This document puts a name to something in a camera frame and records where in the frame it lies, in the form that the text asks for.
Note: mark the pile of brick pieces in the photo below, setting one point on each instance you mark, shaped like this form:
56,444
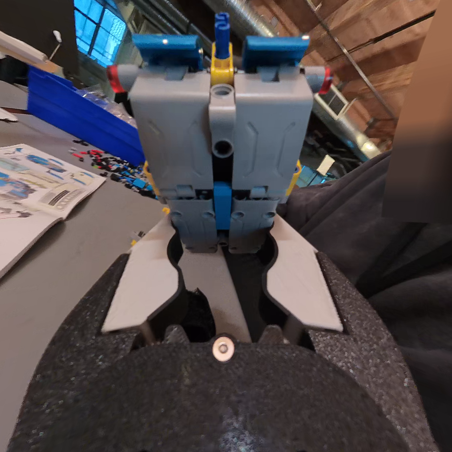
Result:
116,169

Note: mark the heap of clear plastic bags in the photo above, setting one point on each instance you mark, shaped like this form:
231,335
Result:
109,102

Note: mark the grey desk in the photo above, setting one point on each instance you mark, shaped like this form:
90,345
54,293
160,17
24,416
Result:
53,282

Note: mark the blue plastic bin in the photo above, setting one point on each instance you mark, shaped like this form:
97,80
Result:
77,113

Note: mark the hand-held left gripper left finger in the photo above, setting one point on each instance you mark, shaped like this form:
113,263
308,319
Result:
141,282

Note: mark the building instruction booklet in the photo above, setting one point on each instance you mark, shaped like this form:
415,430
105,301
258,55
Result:
35,183

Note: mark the white vent grille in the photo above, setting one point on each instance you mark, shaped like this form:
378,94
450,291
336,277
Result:
335,102

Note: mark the blue brick vehicle model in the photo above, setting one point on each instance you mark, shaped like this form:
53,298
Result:
176,123

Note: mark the white laptop stand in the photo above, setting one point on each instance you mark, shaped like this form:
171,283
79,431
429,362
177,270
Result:
24,49

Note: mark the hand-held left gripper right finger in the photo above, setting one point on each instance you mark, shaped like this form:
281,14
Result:
300,282

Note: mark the dark panel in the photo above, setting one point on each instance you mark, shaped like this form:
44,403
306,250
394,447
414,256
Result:
35,21

